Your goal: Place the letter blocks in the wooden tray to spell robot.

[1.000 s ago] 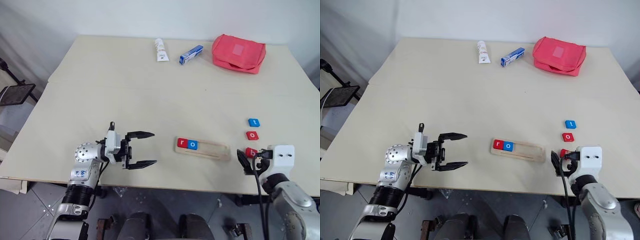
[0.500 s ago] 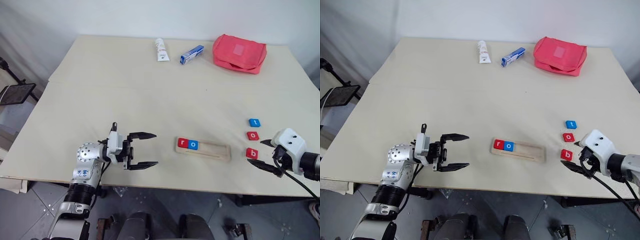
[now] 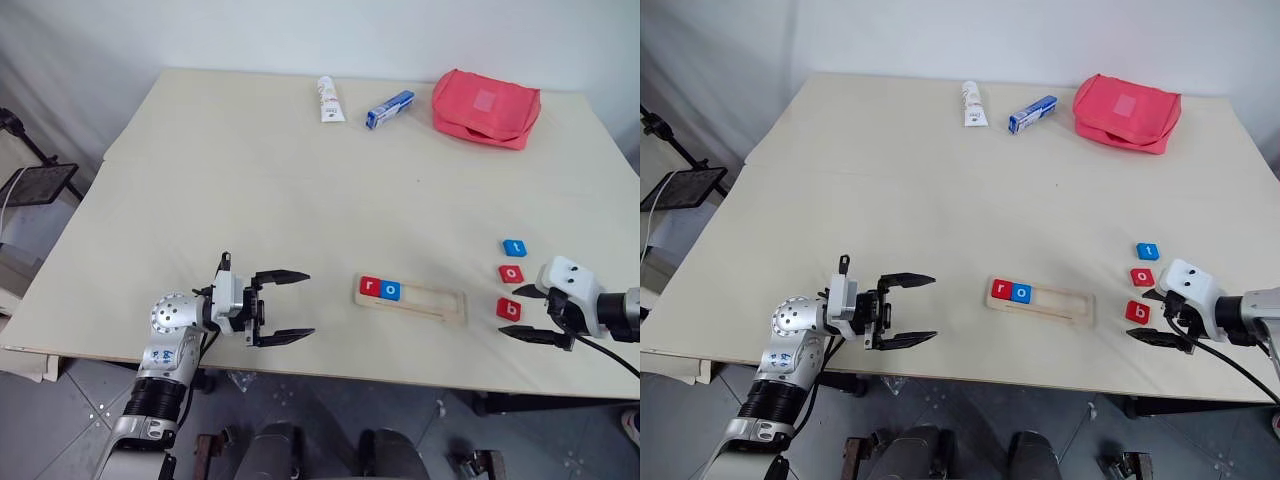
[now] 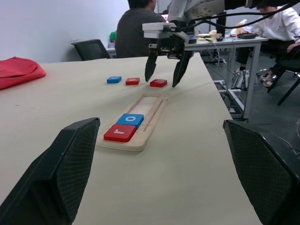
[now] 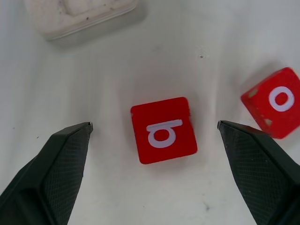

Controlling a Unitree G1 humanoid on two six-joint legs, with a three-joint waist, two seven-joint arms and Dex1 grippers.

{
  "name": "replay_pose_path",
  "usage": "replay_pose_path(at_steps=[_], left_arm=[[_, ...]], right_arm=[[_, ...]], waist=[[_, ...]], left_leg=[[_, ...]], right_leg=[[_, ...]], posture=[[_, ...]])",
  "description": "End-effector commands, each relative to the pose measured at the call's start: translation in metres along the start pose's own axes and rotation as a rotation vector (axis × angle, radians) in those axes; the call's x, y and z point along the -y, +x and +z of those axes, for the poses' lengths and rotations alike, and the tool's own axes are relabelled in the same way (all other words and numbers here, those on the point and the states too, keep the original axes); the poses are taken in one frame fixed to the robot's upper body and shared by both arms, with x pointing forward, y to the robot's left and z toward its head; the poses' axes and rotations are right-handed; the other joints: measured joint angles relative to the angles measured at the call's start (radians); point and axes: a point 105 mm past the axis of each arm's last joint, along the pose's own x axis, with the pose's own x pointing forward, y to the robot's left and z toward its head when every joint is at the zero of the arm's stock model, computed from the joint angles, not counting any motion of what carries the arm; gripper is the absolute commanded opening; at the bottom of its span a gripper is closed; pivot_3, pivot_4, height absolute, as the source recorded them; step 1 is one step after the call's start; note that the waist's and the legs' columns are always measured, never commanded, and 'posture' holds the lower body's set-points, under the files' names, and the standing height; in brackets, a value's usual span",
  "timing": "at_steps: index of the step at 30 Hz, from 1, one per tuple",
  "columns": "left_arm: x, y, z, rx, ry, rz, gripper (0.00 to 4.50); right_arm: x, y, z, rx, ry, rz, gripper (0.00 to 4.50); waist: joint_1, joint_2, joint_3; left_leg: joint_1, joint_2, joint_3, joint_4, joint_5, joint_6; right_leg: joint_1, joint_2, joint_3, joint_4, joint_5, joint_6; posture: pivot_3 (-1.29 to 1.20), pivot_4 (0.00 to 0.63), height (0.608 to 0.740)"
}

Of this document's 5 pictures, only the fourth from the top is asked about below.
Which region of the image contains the black device on desk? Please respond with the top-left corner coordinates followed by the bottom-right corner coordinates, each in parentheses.
top-left (237, 32), bottom-right (258, 40)

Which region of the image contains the person in white sweater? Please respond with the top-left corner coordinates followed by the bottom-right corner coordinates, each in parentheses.
top-left (235, 4), bottom-right (300, 87)

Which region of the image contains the red cloth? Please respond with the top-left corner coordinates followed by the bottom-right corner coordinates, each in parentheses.
top-left (0, 56), bottom-right (47, 90)

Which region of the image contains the grey office desk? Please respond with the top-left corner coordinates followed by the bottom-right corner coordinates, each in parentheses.
top-left (185, 36), bottom-right (269, 119)

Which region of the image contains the blue letter block o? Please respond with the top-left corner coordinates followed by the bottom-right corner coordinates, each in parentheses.
top-left (116, 113), bottom-right (145, 129)

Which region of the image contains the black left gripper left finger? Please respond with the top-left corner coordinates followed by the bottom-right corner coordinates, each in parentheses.
top-left (0, 117), bottom-right (101, 225)

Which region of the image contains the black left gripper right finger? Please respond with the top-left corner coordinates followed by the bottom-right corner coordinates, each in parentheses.
top-left (222, 119), bottom-right (300, 225)

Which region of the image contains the long wooden letter tray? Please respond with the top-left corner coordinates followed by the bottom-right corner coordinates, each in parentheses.
top-left (97, 93), bottom-right (169, 153)

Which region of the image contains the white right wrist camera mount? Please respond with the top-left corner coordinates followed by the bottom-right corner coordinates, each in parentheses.
top-left (142, 22), bottom-right (189, 45)

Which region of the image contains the black monitor stand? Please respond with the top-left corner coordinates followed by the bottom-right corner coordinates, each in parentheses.
top-left (215, 11), bottom-right (227, 36)

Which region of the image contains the black office chair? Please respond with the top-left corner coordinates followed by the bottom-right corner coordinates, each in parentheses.
top-left (71, 39), bottom-right (111, 62)
top-left (267, 50), bottom-right (300, 106)

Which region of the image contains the red letter block o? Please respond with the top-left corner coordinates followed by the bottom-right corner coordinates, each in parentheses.
top-left (125, 77), bottom-right (141, 86)

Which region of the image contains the red letter block r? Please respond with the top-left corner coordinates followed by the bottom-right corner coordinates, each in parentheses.
top-left (103, 124), bottom-right (137, 143)

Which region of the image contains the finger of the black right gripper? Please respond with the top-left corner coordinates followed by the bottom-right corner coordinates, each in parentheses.
top-left (144, 50), bottom-right (158, 83)
top-left (172, 50), bottom-right (194, 88)

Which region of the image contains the person in dark grey sweater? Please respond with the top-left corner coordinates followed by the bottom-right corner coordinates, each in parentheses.
top-left (114, 0), bottom-right (168, 59)

